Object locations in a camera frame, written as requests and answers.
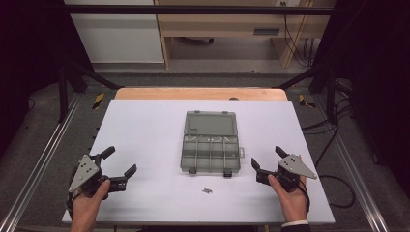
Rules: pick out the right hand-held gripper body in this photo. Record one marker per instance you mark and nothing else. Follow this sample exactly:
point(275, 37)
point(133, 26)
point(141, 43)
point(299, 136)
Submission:
point(296, 167)

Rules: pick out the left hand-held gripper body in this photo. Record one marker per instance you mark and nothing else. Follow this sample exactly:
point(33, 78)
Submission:
point(84, 172)

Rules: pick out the grey transparent compartment box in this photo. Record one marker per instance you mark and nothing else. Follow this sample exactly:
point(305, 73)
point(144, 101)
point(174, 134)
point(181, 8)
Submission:
point(211, 145)

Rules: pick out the small metal screws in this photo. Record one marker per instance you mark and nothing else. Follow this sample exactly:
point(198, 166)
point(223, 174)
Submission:
point(207, 190)

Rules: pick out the person's right hand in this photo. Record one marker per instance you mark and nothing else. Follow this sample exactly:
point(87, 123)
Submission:
point(291, 201)

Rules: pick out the person's left hand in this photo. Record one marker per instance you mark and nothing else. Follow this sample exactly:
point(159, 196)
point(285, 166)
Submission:
point(85, 208)

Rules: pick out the black metal stand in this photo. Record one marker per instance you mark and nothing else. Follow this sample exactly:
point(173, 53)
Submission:
point(64, 93)
point(328, 90)

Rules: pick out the white cabinet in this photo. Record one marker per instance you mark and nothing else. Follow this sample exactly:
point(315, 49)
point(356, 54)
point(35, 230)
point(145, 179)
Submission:
point(117, 35)

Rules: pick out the light wooden desk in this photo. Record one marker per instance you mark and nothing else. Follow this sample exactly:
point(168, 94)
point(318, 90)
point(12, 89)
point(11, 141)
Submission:
point(225, 27)

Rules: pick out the aluminium floor rail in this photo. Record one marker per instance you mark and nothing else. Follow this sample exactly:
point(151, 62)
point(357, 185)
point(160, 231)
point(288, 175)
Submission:
point(38, 161)
point(357, 180)

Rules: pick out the black horizontal frame bar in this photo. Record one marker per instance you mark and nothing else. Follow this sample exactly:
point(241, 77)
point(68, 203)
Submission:
point(193, 9)

